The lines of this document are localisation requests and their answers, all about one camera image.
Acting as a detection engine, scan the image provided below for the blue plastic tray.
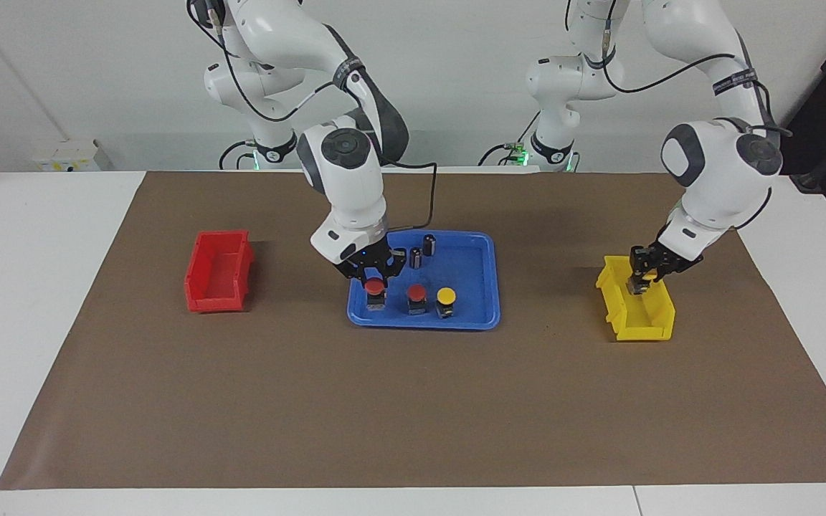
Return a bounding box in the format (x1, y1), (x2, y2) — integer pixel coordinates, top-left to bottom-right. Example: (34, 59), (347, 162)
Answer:
(346, 229), (501, 331)

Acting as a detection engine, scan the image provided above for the white power box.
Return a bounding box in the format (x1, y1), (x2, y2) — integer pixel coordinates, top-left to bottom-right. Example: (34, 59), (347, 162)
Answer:
(32, 139), (103, 173)

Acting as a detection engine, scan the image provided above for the red plastic bin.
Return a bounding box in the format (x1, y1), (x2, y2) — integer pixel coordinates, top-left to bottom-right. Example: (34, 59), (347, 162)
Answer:
(184, 229), (255, 314)

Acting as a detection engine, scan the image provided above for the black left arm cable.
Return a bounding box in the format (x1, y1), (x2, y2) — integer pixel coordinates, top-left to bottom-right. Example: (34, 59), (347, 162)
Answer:
(564, 0), (794, 234)

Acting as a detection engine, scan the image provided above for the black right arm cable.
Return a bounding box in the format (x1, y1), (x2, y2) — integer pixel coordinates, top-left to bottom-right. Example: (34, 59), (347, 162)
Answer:
(187, 0), (437, 232)

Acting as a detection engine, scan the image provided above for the yellow plastic bin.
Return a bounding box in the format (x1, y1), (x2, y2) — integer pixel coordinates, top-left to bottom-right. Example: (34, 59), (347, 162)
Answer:
(595, 255), (676, 343)

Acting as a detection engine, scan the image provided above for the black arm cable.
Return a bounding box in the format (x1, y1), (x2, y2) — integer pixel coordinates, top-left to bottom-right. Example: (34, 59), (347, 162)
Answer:
(187, 0), (437, 232)
(564, 0), (794, 234)

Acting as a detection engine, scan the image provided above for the black base cable bundle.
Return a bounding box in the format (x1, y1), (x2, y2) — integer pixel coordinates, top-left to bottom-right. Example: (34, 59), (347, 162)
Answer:
(218, 139), (260, 171)
(478, 111), (541, 168)

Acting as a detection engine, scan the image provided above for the brown table mat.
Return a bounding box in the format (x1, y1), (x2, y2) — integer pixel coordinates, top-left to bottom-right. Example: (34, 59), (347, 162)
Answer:
(0, 170), (826, 491)

